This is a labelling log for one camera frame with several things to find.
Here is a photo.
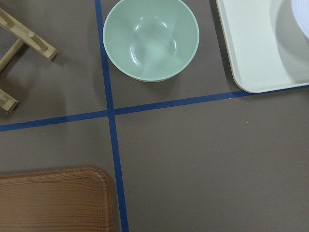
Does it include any white round plate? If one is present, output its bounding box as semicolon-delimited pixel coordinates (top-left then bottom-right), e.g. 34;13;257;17
291;0;309;39

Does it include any brown wooden tray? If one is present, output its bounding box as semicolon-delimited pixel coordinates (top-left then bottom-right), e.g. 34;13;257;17
0;166;116;232

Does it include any cream bear tray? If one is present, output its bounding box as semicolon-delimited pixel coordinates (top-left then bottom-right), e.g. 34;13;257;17
216;0;309;93

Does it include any light green bowl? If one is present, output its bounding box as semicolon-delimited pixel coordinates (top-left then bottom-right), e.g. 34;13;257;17
102;0;199;82

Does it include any wooden mug drying rack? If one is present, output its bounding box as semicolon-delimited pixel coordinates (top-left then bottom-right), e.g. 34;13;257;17
0;7;58;112

